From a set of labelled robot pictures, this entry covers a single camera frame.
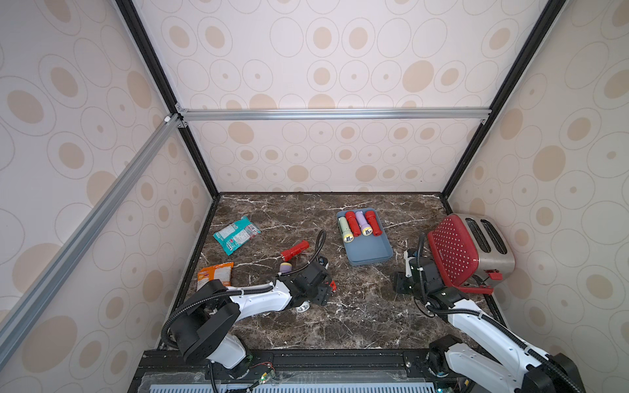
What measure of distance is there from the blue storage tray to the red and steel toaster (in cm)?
20

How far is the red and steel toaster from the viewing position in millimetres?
799

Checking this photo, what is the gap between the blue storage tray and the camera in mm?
986
